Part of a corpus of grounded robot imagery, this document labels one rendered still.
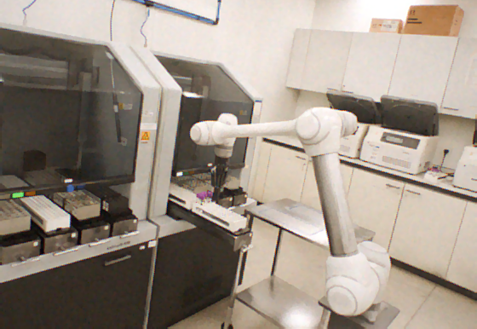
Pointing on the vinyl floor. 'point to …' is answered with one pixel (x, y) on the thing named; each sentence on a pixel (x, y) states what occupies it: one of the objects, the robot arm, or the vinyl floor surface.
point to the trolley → (285, 318)
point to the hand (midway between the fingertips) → (216, 193)
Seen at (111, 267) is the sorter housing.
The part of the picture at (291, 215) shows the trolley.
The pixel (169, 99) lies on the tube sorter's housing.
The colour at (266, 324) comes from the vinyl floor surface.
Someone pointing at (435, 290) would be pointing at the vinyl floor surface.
